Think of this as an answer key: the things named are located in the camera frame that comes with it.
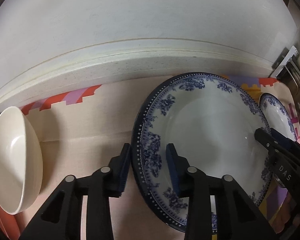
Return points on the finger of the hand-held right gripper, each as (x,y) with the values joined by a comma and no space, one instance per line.
(285,141)
(266,141)

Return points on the white bowl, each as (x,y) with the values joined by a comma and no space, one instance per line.
(12,155)

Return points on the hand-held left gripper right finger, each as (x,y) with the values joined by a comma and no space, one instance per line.
(171,170)

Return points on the small blue floral plate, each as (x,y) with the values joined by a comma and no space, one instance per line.
(275,115)

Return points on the colourful printed table mat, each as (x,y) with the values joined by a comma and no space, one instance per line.
(90,120)

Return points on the metal dish rack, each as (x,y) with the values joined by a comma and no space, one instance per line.
(297,80)

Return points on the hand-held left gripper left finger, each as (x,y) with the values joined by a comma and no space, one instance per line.
(123,172)

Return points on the person's right hand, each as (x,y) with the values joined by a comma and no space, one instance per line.
(288,212)

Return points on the large blue floral plate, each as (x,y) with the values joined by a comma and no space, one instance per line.
(210,120)

